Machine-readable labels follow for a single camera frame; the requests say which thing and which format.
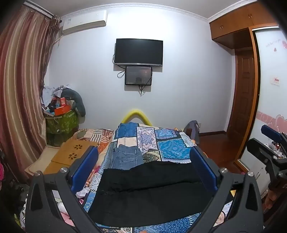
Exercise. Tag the blue patchwork blanket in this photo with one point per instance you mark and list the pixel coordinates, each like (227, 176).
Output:
(166, 143)

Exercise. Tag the green storage box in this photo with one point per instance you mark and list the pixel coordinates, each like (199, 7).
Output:
(64, 125)

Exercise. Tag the person's right hand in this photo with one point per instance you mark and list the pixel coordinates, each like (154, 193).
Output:
(273, 199)

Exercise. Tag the blue jeans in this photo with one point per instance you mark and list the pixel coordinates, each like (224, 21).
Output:
(126, 156)

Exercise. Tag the wooden lap desk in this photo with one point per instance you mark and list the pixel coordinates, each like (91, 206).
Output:
(71, 151)

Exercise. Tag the brown wooden door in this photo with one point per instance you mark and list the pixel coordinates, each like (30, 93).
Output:
(243, 94)

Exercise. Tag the orange cardboard box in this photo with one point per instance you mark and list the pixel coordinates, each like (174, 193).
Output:
(62, 110)

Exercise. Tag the white air conditioner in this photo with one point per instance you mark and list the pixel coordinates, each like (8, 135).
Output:
(84, 22)

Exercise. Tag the pile of light clothes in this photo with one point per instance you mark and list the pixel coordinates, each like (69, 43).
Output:
(50, 93)

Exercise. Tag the striped brown curtain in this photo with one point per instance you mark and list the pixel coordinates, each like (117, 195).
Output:
(22, 89)

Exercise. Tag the orange striped quilt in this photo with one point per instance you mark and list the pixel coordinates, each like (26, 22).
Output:
(98, 135)

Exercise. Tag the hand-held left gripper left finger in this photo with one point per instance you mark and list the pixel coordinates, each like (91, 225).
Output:
(86, 165)

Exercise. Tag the small black monitor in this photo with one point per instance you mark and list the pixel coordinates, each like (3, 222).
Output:
(138, 75)

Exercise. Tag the black wall television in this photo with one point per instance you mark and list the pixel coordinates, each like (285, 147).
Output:
(139, 52)

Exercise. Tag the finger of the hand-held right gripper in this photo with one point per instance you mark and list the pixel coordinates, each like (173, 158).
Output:
(260, 149)
(270, 132)

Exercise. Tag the flat brown cardboard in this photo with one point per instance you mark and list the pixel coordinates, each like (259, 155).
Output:
(49, 167)

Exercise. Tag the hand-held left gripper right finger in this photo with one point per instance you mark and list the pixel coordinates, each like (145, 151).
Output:
(203, 167)

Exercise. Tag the pile of dark clothes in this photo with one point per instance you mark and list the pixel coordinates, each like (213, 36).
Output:
(12, 197)

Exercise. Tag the black pants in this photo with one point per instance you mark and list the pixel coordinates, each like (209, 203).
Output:
(152, 190)

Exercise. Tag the wooden overhead cabinet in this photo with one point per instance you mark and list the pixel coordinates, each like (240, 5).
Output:
(235, 22)

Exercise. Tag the white plastic bag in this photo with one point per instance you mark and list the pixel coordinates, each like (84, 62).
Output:
(81, 192)

